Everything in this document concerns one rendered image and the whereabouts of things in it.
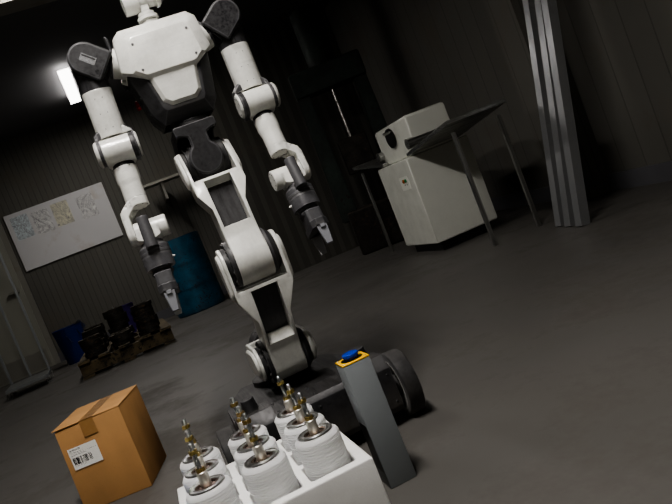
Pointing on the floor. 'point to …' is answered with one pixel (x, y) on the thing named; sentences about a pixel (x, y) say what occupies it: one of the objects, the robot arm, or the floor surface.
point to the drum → (194, 275)
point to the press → (306, 80)
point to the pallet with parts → (122, 338)
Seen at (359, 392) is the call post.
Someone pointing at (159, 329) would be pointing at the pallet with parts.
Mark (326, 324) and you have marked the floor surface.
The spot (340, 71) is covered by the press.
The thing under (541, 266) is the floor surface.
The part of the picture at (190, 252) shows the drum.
